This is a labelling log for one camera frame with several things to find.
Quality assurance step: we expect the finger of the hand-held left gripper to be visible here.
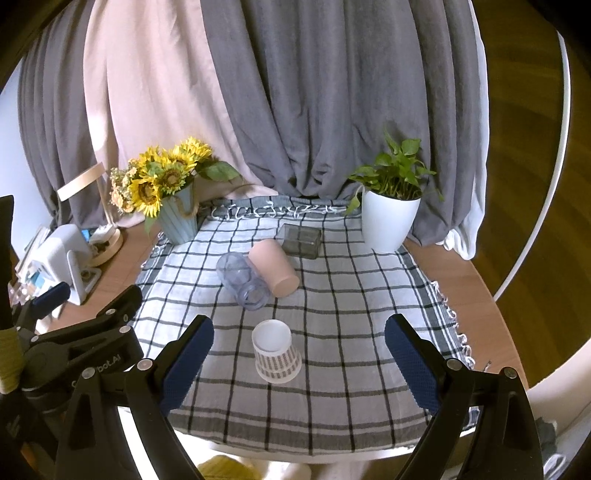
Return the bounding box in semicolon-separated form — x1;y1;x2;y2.
7;281;71;329
21;285;143;356

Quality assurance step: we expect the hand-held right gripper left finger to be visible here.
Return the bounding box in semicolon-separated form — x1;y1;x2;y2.
55;315;215;480

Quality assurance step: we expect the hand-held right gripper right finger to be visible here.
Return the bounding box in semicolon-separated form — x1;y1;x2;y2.
385;315;546;480

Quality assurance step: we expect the white striped cup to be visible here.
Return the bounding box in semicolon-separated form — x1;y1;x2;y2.
252;319;303;384

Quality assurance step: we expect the clear plastic cup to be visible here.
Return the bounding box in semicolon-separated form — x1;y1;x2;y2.
217;253;269;311

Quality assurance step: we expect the pink cup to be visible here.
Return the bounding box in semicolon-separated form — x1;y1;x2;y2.
249;240;300;297

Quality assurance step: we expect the white desktop appliance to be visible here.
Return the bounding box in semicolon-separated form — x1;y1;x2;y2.
39;225;102;306

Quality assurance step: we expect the checked tablecloth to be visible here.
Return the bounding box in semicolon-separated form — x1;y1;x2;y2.
131;196;476;455

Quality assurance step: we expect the yellow-green clothing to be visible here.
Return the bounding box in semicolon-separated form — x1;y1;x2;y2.
196;455;262;480

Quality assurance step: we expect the blue ribbed vase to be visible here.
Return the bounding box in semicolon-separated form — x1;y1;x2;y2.
159;182;199;244

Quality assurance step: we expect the sunflower bouquet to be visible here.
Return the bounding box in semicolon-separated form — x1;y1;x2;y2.
108;137;243;236

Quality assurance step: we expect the white plant pot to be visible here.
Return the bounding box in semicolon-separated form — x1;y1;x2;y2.
361;187;422;253

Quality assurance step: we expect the grey cloth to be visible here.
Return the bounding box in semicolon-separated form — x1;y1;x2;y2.
534;415;568;472

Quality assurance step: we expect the grey glass box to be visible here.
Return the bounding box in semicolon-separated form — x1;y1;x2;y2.
276;224;322;259

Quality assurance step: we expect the grey curtain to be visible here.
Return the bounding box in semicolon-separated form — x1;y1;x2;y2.
201;0;485;252
17;0;109;229

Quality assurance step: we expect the green pothos plant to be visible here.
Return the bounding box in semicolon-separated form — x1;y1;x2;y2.
346;131;444;215

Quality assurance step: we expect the white sheer curtain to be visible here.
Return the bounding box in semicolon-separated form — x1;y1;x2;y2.
436;28;490;260

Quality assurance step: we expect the pink curtain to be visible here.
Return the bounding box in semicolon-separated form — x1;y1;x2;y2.
83;0;280;220

